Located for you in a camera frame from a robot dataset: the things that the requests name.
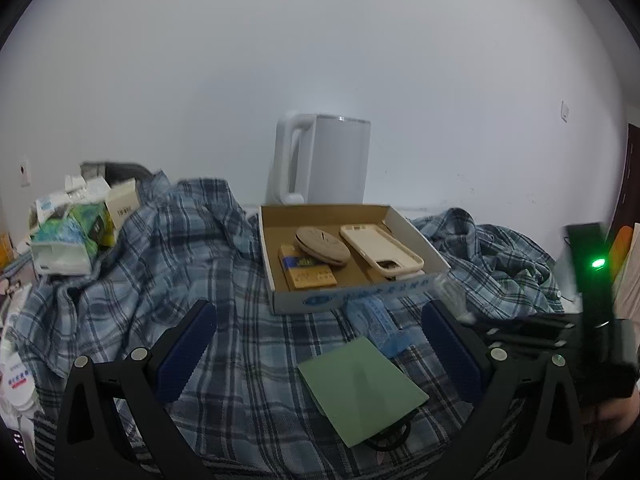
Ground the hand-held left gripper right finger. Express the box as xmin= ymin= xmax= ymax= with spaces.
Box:
xmin=421 ymin=300 xmax=587 ymax=480

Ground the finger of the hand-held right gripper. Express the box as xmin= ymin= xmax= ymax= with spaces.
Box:
xmin=472 ymin=311 xmax=583 ymax=335
xmin=485 ymin=334 xmax=576 ymax=353

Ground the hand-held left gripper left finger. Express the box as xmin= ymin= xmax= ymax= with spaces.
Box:
xmin=54 ymin=299 xmax=219 ymax=480

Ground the blue plastic packet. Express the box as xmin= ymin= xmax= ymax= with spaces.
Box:
xmin=346 ymin=296 xmax=416 ymax=358

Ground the black hair claw clip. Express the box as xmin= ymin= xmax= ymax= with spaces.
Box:
xmin=362 ymin=412 xmax=413 ymax=453

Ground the green paper sheet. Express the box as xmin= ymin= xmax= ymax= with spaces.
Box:
xmin=298 ymin=336 xmax=431 ymax=448

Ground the beige phone case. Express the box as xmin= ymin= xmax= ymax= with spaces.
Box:
xmin=340 ymin=223 xmax=426 ymax=281

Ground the shallow cardboard box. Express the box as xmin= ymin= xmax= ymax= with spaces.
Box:
xmin=257 ymin=202 xmax=451 ymax=316

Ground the yellow box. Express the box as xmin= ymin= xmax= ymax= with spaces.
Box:
xmin=278 ymin=244 xmax=338 ymax=291

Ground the beige perforated oval case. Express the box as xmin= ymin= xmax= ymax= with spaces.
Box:
xmin=294 ymin=226 xmax=351 ymax=267

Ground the person's right hand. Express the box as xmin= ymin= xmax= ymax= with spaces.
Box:
xmin=582 ymin=387 xmax=640 ymax=443

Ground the orange object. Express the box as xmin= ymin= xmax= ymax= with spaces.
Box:
xmin=611 ymin=225 xmax=636 ymax=281

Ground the blue plaid shirt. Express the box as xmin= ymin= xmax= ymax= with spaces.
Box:
xmin=10 ymin=170 xmax=563 ymax=480

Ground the white barcode box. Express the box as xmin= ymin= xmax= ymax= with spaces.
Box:
xmin=103 ymin=179 xmax=139 ymax=228

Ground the green tissue pack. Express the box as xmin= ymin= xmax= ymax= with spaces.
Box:
xmin=30 ymin=202 xmax=118 ymax=277

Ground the grey striped cloth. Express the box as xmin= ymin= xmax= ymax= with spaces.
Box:
xmin=34 ymin=414 xmax=68 ymax=480

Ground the white round tub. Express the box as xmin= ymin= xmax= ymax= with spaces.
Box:
xmin=0 ymin=350 xmax=38 ymax=411

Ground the white crumpled paper box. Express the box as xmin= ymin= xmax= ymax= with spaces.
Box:
xmin=64 ymin=175 xmax=111 ymax=201

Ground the grey bag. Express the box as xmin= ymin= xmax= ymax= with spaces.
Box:
xmin=81 ymin=161 xmax=151 ymax=183

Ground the white and blue box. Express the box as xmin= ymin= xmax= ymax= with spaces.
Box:
xmin=35 ymin=192 xmax=66 ymax=221

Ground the white electric kettle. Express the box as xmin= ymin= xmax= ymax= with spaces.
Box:
xmin=265 ymin=112 xmax=372 ymax=206

